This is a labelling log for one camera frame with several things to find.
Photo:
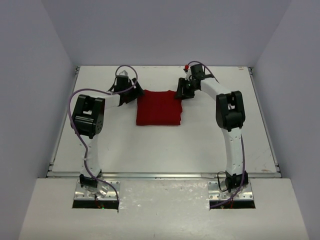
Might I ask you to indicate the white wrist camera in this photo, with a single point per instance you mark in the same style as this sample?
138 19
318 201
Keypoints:
123 73
187 71

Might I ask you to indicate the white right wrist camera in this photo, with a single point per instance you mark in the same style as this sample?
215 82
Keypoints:
187 71

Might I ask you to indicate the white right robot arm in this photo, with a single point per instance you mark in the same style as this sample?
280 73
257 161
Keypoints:
229 115

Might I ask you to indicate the red t shirt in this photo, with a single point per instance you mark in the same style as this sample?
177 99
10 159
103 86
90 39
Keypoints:
159 108

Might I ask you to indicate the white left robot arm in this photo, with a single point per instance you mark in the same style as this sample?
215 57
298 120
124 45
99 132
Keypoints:
87 120

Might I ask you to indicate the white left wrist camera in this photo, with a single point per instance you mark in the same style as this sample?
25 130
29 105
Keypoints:
123 73

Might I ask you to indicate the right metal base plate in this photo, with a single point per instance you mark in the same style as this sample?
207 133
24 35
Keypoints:
215 194

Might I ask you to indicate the metal base plate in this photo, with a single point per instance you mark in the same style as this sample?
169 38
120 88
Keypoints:
215 194
103 192

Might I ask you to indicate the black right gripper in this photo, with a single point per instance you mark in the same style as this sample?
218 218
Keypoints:
182 90

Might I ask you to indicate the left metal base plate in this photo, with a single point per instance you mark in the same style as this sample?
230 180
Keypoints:
103 192

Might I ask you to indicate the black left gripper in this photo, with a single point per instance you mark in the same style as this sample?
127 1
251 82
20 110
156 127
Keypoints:
136 89

